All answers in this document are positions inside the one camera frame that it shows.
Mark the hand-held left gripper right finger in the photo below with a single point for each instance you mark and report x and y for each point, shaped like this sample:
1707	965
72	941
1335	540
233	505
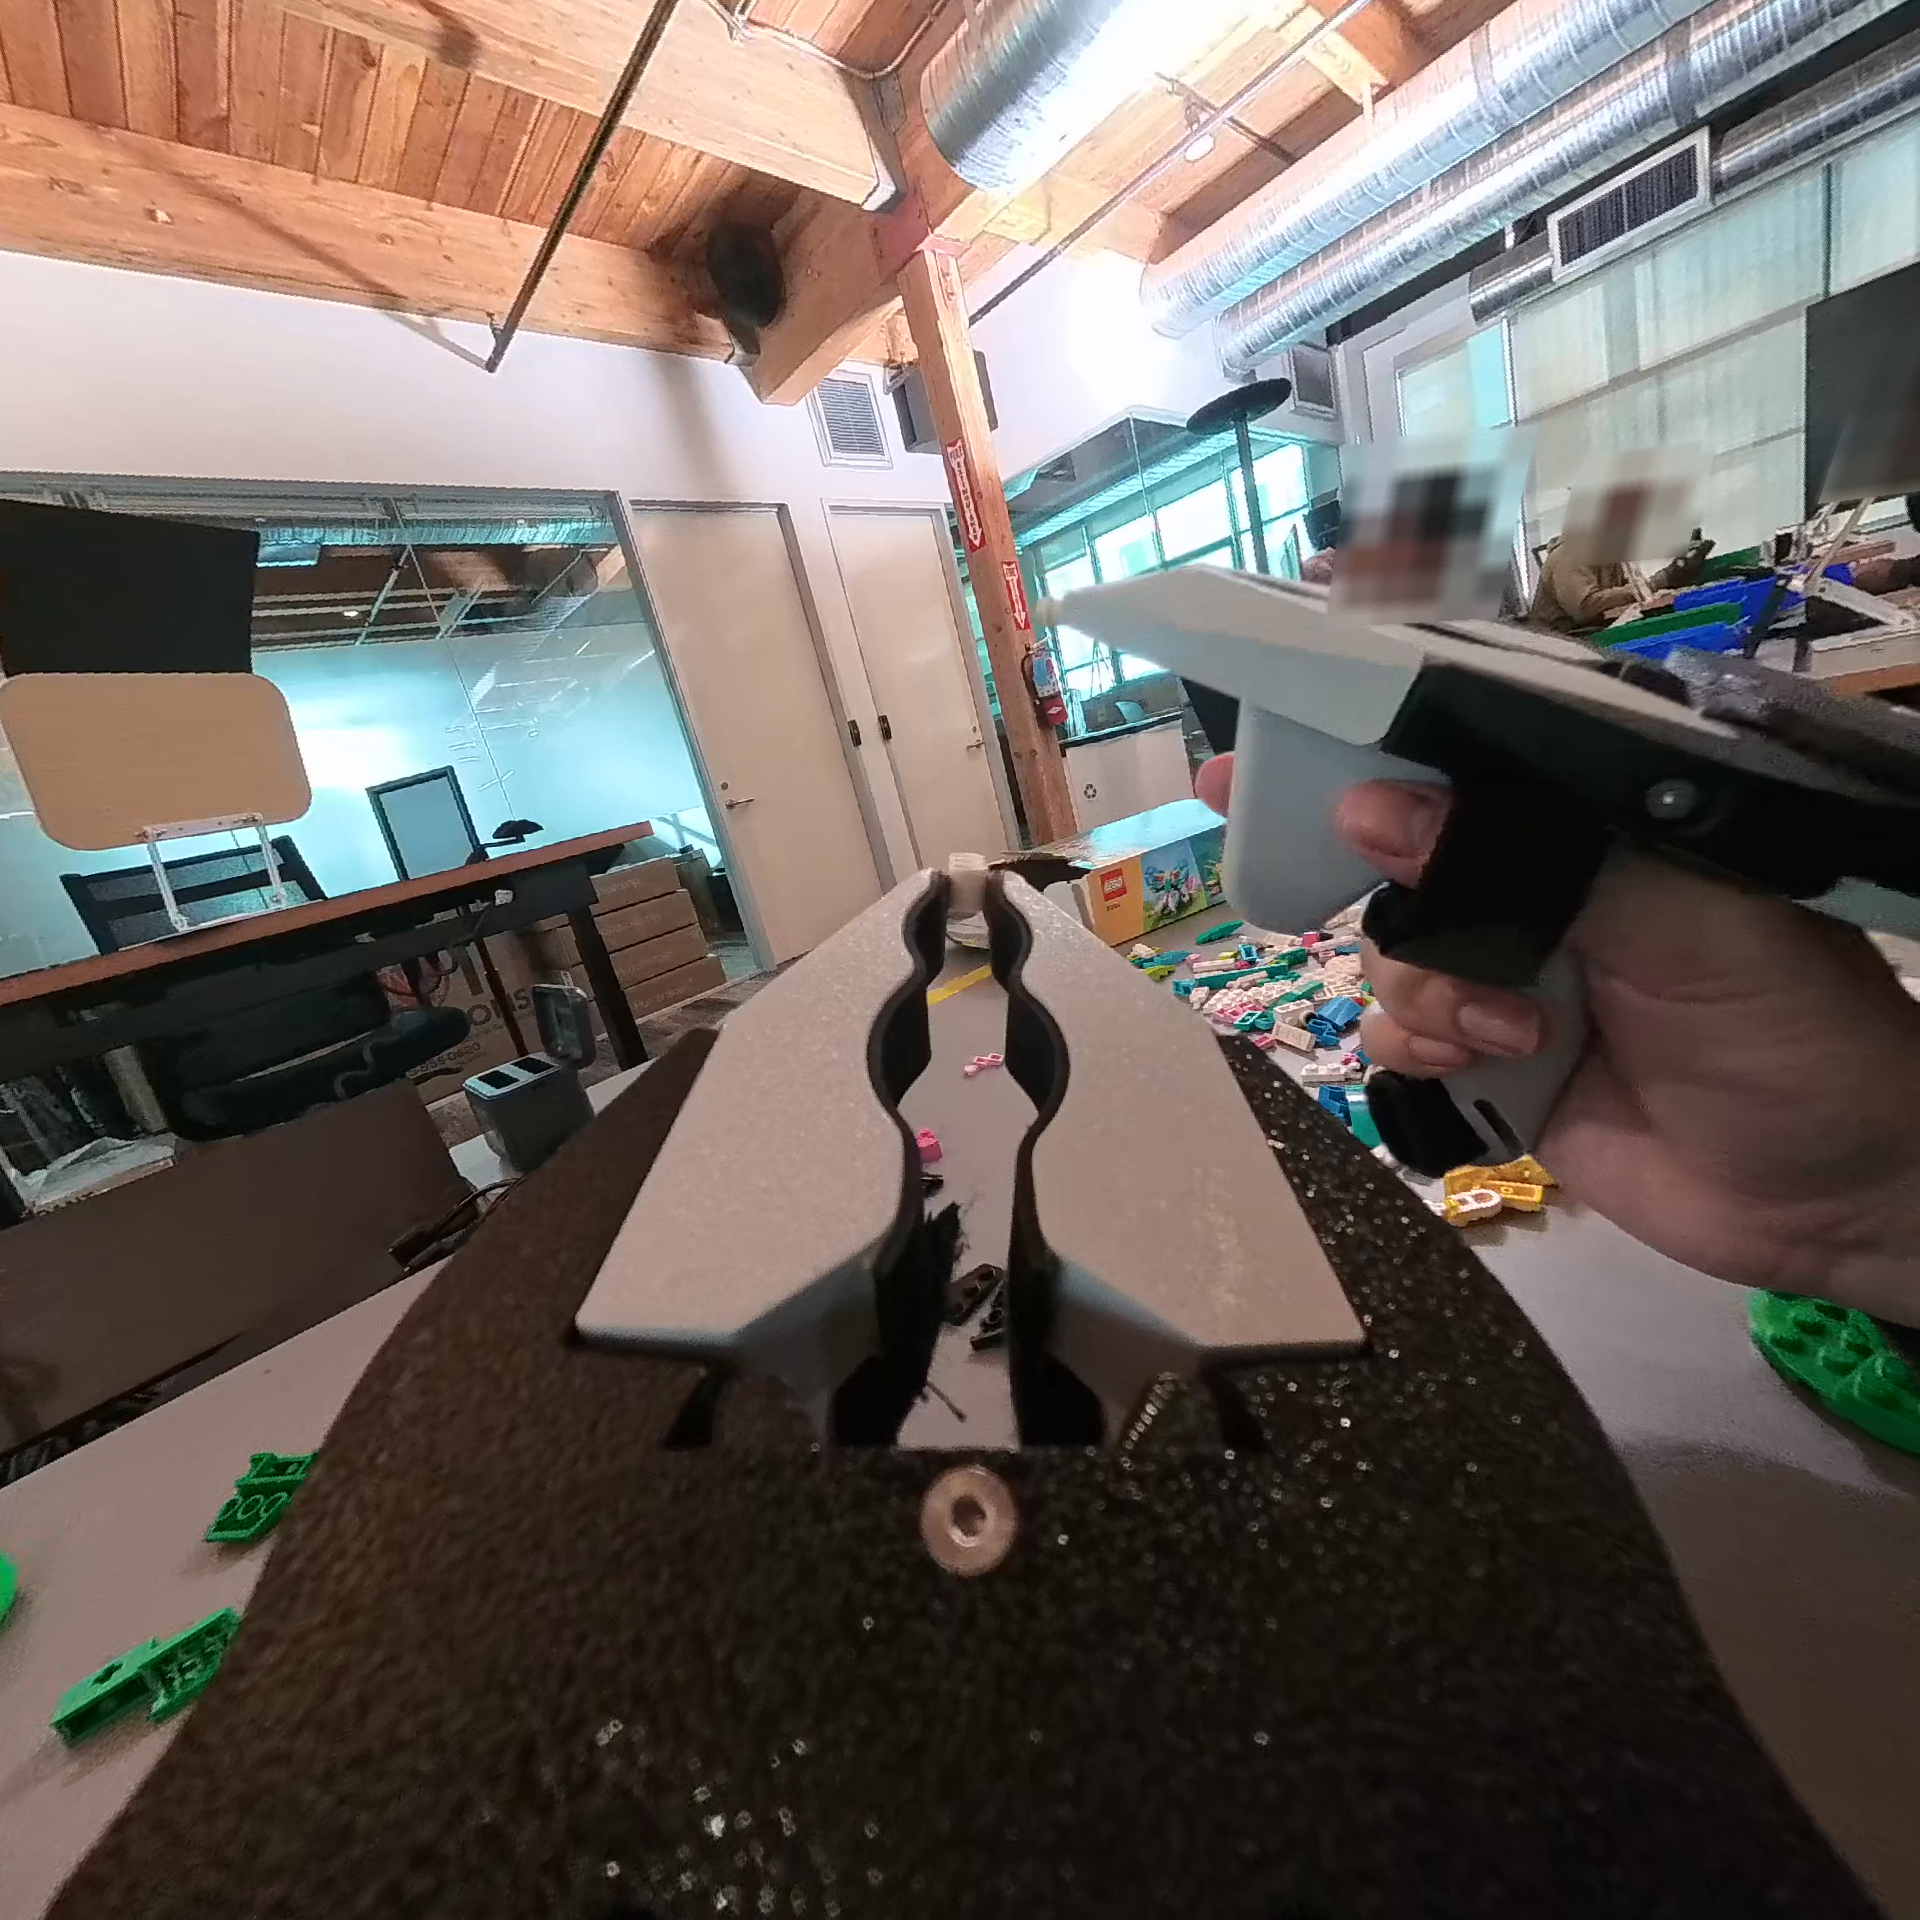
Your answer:
1185	1184

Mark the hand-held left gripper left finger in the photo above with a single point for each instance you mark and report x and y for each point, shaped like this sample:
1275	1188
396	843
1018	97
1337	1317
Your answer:
751	1171

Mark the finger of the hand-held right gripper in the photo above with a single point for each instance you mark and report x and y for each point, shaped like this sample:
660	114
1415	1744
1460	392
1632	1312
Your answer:
1275	644

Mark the pile of colourful toy bricks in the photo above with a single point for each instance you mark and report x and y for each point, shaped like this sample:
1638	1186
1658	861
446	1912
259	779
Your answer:
1289	990

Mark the small beige toy brick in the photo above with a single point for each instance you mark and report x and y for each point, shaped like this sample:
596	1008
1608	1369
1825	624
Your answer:
964	868

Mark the brown wooden desk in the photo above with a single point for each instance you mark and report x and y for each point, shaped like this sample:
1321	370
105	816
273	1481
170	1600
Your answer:
376	896

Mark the grey desk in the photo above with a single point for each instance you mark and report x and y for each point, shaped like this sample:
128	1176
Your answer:
1724	1574

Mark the person's right hand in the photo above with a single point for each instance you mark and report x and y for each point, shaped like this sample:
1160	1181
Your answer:
1724	1080

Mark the blue plastic bin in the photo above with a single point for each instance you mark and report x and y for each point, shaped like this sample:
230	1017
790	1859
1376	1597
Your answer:
1680	638

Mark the white recycling cabinet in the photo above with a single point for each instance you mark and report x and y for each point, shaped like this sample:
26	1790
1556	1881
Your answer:
1119	772

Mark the black charging dock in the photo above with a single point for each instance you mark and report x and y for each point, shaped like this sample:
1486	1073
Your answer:
524	1118

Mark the red fire extinguisher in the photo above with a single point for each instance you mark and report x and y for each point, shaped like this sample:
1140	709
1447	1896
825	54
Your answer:
1044	676

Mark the black connector brick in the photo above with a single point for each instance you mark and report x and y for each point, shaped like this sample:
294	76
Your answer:
971	1284

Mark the small grey device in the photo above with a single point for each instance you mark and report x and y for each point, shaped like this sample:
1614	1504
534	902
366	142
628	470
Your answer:
561	1020

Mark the black floor lamp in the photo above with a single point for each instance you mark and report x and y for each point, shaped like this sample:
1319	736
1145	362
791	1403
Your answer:
1240	402

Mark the stack of cardboard boxes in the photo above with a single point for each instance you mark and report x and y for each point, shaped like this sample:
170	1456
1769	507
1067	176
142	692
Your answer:
644	944

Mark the toy brick set box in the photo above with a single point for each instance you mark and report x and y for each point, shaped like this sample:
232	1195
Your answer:
1154	885

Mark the yellow tape strip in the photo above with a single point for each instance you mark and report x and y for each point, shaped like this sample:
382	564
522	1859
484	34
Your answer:
960	984

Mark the white door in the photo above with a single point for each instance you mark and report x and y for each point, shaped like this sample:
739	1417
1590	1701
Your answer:
764	720
915	674

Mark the black office chair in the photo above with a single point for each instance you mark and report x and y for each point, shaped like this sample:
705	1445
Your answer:
329	1049

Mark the black framed board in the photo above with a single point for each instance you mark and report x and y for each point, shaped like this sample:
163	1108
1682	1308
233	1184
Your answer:
427	825

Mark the dark brown panel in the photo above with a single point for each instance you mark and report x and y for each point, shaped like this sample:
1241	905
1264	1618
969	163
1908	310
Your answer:
180	1275

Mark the black round ceiling speaker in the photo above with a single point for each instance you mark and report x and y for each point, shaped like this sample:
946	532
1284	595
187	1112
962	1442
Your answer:
746	277

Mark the green toy brick plant model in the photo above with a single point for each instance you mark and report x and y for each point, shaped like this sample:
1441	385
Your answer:
1846	1365

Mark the empty wooden book stand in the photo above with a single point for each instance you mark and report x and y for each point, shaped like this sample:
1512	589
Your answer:
150	757

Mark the cluster of small green bricks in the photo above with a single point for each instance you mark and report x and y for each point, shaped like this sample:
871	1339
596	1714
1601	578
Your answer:
150	1674

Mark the black rectangular panel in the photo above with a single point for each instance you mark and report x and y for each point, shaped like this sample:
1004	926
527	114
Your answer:
119	585

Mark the wooden post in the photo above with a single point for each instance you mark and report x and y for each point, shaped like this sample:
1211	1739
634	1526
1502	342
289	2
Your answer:
984	555

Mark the long silver air duct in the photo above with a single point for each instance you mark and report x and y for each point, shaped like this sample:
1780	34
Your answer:
1348	195
1348	307

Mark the black wall speaker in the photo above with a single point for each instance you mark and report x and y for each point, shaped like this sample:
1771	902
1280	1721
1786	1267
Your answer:
918	405

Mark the white wall vent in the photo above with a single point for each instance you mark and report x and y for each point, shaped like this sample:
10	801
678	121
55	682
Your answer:
848	417

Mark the wide silver air duct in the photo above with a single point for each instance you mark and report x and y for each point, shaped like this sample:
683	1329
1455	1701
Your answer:
1035	76

